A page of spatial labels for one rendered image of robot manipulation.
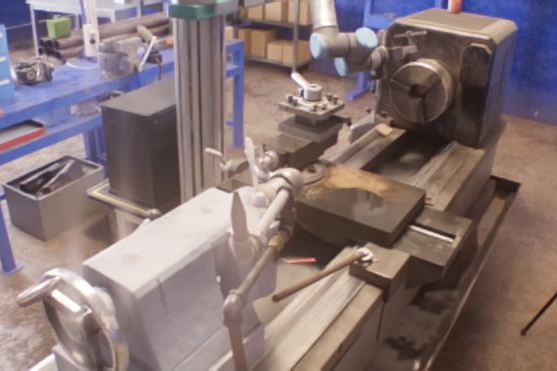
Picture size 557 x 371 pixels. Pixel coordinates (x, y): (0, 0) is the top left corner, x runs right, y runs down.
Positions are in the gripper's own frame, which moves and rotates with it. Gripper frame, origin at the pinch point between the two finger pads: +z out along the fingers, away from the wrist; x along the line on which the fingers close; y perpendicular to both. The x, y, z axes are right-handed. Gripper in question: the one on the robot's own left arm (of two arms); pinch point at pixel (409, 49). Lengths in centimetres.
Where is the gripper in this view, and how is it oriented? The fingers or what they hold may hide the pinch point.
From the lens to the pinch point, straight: 224.1
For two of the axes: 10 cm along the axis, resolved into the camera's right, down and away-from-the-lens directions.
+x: -3.7, -1.7, 9.1
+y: -2.0, -9.4, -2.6
